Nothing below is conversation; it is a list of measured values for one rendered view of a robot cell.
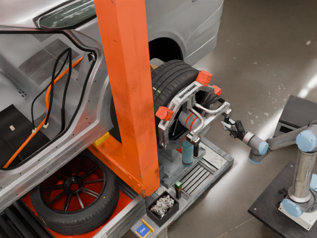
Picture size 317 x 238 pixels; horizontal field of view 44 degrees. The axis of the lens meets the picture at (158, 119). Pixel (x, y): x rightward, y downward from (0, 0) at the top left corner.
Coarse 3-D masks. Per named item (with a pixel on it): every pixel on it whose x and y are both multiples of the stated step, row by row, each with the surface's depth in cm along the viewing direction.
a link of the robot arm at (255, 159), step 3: (252, 153) 282; (264, 153) 286; (249, 156) 289; (252, 156) 284; (255, 156) 282; (258, 156) 281; (261, 156) 283; (264, 156) 287; (249, 159) 289; (252, 159) 285; (255, 159) 284; (258, 159) 284; (261, 159) 287; (252, 162) 288; (255, 162) 287; (258, 162) 286
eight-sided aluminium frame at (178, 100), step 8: (192, 88) 278; (200, 88) 277; (208, 88) 287; (176, 96) 270; (184, 96) 269; (176, 104) 267; (176, 112) 271; (200, 112) 313; (160, 128) 274; (160, 136) 282; (184, 136) 312; (160, 144) 290; (168, 144) 288; (176, 144) 299
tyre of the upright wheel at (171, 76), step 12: (180, 60) 294; (156, 72) 278; (168, 72) 276; (180, 72) 277; (192, 72) 280; (156, 84) 273; (168, 84) 271; (180, 84) 271; (156, 96) 270; (168, 96) 268; (156, 108) 269; (156, 120) 273; (156, 132) 283
